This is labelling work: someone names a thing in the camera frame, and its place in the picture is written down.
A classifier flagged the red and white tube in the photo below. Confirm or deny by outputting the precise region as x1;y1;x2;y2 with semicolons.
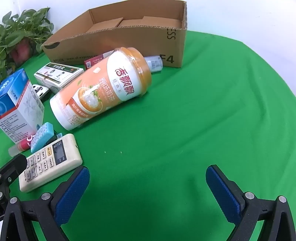
9;136;33;156

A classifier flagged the white plastic bottle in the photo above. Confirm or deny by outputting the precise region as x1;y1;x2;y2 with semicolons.
18;134;83;193

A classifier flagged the brown cardboard box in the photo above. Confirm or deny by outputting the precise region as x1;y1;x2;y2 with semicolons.
41;0;187;69

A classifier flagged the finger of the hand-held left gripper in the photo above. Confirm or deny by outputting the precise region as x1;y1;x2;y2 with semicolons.
0;154;27;209

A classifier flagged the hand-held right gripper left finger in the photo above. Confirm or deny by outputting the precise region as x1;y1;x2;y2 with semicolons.
0;166;90;241

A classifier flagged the black and blue small object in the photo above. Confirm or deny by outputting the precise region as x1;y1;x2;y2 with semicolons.
46;133;63;146

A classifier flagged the green and white medicine box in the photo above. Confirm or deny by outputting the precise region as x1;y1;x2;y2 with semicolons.
34;62;84;94

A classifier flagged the small white bottle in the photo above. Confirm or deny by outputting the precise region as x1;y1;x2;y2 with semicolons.
144;55;163;73

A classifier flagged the dark red small box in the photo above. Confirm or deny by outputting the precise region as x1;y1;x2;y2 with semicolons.
84;52;114;70

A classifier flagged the black and white small gadget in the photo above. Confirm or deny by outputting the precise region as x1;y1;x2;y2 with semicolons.
32;85;50;100

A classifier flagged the green potted plant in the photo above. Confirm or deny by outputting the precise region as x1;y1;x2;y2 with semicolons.
0;8;54;80

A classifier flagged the small teal tube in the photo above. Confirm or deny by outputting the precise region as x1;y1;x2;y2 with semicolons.
31;122;54;153

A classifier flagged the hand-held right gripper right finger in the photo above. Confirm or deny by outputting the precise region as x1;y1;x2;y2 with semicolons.
206;165;296;241

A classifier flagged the green tablecloth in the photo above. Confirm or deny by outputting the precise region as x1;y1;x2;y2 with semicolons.
0;30;296;241

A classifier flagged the orange snack packet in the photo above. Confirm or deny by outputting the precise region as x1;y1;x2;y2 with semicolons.
50;47;152;131

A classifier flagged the blue and white medicine box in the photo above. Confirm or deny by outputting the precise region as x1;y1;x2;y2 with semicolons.
0;68;45;143

